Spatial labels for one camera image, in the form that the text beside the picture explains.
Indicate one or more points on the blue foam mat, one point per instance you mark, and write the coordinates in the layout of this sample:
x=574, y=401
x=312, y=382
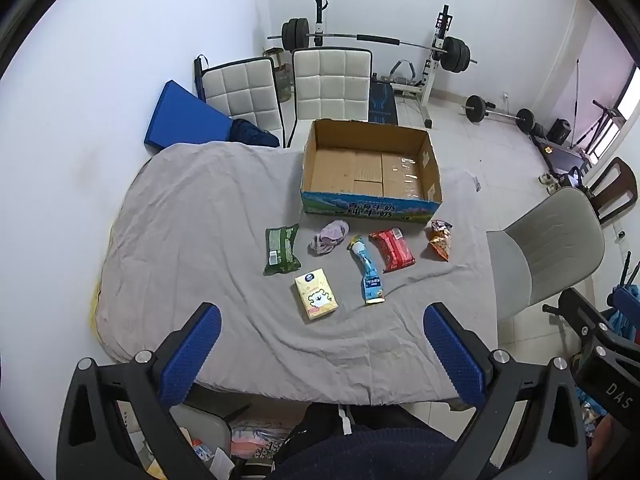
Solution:
x=185, y=120

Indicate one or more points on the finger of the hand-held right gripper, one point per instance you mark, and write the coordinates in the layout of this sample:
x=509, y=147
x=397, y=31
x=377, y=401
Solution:
x=577, y=312
x=629, y=296

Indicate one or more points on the brown wooden chair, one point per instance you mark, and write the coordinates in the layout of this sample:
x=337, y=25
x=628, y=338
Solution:
x=612, y=185

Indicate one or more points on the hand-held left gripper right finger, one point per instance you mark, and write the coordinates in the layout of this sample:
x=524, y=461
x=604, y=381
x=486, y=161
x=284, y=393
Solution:
x=452, y=355

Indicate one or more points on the black speaker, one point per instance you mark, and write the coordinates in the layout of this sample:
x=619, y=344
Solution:
x=559, y=132

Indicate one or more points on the teal cloth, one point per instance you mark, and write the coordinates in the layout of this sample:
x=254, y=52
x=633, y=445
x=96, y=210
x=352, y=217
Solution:
x=622, y=322

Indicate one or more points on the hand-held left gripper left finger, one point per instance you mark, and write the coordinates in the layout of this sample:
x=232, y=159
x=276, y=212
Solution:
x=192, y=355

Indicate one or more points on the white padded chair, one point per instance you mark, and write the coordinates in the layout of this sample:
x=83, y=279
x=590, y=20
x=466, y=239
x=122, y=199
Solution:
x=330, y=85
x=240, y=91

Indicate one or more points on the orange snack packet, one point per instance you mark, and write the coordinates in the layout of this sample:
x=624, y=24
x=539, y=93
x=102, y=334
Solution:
x=441, y=242

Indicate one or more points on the black tripod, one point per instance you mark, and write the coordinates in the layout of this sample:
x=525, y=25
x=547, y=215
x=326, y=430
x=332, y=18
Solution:
x=600, y=125

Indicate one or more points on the person's navy sweater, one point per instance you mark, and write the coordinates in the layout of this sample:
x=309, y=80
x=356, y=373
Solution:
x=375, y=460

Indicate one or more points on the blue and white packet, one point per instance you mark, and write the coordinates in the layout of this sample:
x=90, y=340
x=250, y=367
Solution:
x=369, y=275

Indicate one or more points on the cardboard box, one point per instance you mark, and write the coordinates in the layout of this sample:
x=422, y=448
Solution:
x=367, y=172

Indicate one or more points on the grey plastic chair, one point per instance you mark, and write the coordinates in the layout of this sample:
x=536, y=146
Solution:
x=550, y=240

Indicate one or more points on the dark blue jacket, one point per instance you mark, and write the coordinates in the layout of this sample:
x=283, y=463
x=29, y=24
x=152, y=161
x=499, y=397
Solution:
x=252, y=135

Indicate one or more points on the long barbell with black plates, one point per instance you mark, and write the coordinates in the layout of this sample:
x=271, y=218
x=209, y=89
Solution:
x=375, y=38

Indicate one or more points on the pink sock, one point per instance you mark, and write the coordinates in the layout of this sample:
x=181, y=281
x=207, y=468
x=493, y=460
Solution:
x=329, y=237

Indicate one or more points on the window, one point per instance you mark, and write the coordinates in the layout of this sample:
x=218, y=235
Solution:
x=631, y=95

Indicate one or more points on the yellow tissue pack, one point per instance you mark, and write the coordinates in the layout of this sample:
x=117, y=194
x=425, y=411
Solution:
x=315, y=296

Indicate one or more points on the red snack packet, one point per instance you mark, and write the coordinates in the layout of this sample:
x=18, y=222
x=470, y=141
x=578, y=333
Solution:
x=392, y=251

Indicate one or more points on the person's black pants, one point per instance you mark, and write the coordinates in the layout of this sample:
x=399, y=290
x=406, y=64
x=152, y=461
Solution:
x=320, y=417

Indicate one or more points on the white bench press rack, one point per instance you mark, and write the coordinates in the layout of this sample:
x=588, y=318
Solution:
x=434, y=60

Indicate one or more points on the green snack packet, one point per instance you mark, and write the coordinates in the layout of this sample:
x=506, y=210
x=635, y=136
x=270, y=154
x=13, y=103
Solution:
x=282, y=250

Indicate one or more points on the person's right forearm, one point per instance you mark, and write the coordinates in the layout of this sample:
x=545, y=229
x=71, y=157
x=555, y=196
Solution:
x=602, y=437

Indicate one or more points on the black and blue weight bench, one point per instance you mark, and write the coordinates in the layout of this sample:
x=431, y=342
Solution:
x=384, y=102

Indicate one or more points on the white slipper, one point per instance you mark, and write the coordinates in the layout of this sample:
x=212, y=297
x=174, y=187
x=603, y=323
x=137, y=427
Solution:
x=545, y=178
x=555, y=187

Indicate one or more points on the short barbell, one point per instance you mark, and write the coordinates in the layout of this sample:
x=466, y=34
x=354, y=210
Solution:
x=475, y=107

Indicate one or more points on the thin black pole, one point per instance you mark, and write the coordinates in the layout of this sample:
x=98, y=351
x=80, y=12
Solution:
x=577, y=100

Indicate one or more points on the grey bed sheet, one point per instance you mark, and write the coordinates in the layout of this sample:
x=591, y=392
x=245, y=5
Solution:
x=200, y=220

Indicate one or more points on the black treadmill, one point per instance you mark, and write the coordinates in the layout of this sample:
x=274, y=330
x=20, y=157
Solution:
x=560, y=157

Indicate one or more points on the small paper scrap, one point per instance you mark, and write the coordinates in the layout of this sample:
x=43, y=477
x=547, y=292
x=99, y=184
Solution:
x=476, y=183

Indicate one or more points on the rusty gas cylinder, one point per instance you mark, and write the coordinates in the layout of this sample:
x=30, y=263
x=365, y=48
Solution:
x=284, y=82

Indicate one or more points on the pink patterned cloth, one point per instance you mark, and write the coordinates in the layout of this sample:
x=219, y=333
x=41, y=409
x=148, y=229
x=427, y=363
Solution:
x=255, y=442

